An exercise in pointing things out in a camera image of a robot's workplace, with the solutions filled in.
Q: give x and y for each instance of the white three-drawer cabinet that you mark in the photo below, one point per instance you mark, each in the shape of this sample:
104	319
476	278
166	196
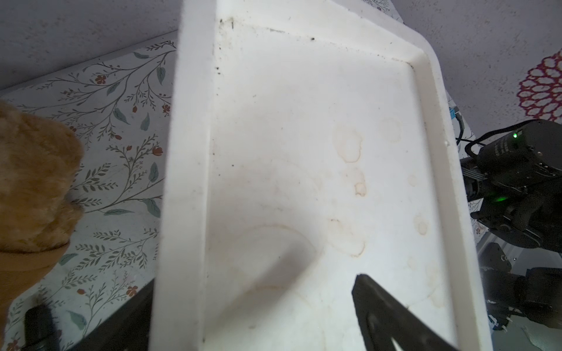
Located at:
309	142

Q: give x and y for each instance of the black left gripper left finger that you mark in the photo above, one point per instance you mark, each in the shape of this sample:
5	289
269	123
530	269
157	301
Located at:
127	329

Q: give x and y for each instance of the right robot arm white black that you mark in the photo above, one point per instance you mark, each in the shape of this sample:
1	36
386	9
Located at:
517	178

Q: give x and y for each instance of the brown plush toy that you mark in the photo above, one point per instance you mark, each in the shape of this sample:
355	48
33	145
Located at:
39	160

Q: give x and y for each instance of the floral table mat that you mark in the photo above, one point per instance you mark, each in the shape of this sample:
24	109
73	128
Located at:
119	107

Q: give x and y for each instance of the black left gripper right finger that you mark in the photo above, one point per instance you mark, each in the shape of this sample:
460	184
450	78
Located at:
385	323

